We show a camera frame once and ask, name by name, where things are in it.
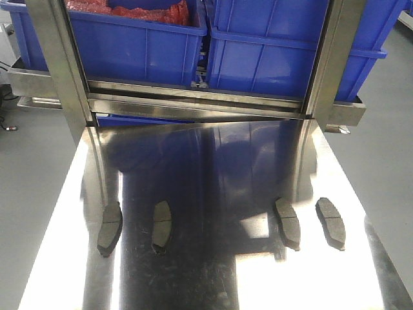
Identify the lower blue plastic bin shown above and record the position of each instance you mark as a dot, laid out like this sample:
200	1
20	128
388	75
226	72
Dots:
115	120

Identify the left blue plastic bin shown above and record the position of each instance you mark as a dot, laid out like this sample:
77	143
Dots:
116	47

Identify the red bubble wrap bag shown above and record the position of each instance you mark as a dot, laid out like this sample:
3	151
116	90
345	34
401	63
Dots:
177	14

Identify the second-left grey brake pad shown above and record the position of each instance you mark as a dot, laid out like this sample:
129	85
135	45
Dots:
162	227

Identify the blue plastic bin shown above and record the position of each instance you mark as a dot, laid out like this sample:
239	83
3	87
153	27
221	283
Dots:
116	47
269	47
115	120

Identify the second-right grey brake pad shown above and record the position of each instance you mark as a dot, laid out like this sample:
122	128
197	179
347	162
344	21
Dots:
289	227

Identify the right blue plastic bin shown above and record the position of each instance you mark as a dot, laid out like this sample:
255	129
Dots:
269	47

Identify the stainless steel rack frame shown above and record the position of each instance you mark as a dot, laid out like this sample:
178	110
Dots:
65	84

